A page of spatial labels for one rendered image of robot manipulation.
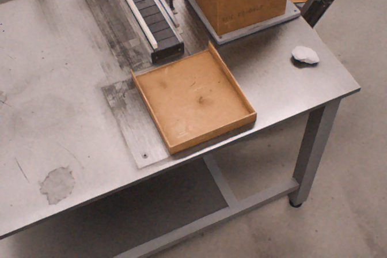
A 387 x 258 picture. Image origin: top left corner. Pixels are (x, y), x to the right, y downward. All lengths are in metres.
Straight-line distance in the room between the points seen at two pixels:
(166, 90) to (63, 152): 0.34
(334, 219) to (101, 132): 1.17
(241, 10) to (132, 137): 0.51
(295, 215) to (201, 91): 0.92
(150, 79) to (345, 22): 1.65
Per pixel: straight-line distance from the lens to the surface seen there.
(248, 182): 2.26
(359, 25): 2.96
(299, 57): 1.55
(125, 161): 1.37
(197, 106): 1.45
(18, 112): 1.55
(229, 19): 1.57
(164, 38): 1.56
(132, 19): 1.64
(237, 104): 1.45
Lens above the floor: 2.00
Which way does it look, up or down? 54 degrees down
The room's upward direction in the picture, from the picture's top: 3 degrees counter-clockwise
